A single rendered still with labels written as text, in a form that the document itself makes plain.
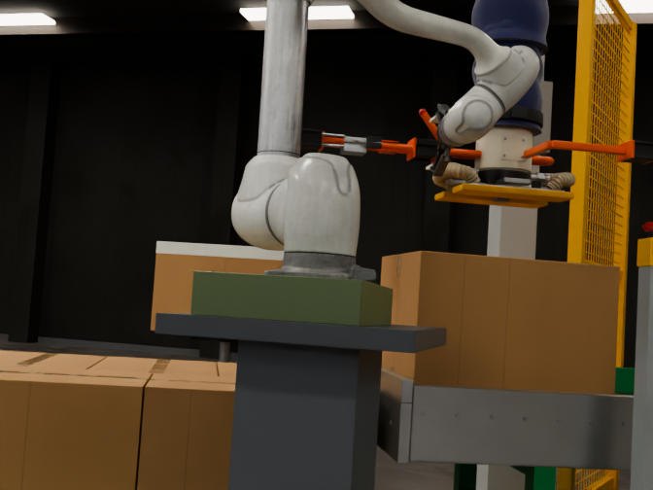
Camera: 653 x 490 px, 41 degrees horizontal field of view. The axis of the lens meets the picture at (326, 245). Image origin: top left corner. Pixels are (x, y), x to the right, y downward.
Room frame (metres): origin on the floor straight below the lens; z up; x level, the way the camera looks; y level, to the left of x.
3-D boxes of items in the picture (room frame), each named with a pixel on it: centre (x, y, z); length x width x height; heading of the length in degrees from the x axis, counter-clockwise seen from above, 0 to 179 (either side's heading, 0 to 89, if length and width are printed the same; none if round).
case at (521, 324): (2.63, -0.51, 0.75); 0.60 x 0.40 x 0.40; 102
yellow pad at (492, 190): (2.53, -0.54, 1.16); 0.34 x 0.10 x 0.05; 99
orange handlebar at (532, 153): (2.48, -0.34, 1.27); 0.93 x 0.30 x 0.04; 99
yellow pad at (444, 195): (2.72, -0.51, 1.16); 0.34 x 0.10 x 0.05; 99
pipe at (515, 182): (2.63, -0.52, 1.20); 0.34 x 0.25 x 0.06; 99
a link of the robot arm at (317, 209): (1.86, 0.02, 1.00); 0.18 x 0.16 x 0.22; 34
